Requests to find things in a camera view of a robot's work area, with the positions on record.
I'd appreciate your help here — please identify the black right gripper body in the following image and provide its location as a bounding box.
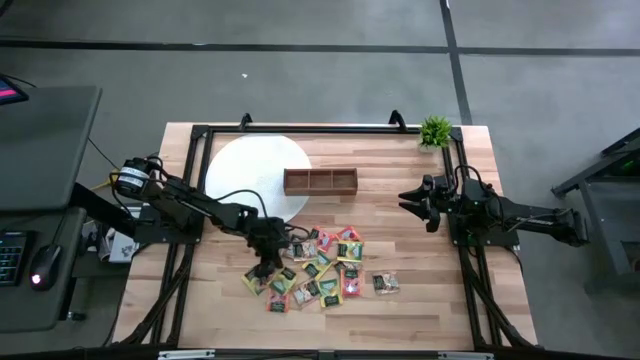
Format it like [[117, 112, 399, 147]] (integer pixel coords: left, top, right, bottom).
[[422, 174, 459, 234]]

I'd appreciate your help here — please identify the backlit black keyboard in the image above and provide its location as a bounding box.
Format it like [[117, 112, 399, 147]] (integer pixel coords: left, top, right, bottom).
[[0, 230, 30, 288]]

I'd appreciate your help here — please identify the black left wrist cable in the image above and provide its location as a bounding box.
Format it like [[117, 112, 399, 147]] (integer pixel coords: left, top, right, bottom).
[[213, 188, 271, 221]]

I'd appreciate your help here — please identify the silver edge bracket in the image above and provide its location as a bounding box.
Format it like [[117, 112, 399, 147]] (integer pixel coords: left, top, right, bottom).
[[158, 349, 217, 360], [438, 351, 495, 360]]

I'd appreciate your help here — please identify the wooden three-compartment box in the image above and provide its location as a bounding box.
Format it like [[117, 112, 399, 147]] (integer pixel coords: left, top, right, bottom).
[[283, 167, 359, 197]]

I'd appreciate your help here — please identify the black monitor with pink screen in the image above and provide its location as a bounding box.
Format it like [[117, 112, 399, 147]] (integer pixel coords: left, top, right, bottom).
[[0, 73, 30, 107]]

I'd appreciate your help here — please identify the white patterned cardboard box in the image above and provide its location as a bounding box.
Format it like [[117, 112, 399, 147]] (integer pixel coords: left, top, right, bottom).
[[98, 227, 140, 265]]

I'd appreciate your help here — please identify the green plant in white pot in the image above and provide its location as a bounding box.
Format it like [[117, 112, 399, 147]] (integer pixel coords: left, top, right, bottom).
[[418, 115, 454, 151]]

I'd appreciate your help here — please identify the black computer mouse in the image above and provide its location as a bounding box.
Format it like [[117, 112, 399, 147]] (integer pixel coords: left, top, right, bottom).
[[28, 243, 63, 293]]

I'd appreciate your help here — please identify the black metal cart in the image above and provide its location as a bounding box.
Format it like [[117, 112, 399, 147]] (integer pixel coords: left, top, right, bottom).
[[551, 127, 640, 292]]

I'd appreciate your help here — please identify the red peach tea bag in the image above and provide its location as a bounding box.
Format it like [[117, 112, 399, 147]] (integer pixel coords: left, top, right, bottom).
[[266, 289, 291, 315], [335, 225, 364, 244], [309, 225, 337, 254], [340, 269, 365, 299]]

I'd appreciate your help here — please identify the grey desk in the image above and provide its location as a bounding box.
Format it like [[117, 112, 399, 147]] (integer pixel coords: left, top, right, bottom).
[[0, 85, 103, 334]]

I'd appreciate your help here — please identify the white round woven placemat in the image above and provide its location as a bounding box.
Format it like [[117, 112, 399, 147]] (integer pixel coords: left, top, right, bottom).
[[204, 133, 314, 225]]

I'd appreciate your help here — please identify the yellow lemon lime tea bag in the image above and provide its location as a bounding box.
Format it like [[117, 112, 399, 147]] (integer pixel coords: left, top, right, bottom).
[[241, 264, 276, 297], [301, 252, 334, 281], [268, 267, 299, 296], [336, 240, 365, 264], [318, 277, 345, 309]]

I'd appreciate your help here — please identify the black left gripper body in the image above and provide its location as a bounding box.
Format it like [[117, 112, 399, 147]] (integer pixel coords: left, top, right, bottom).
[[244, 215, 297, 266]]

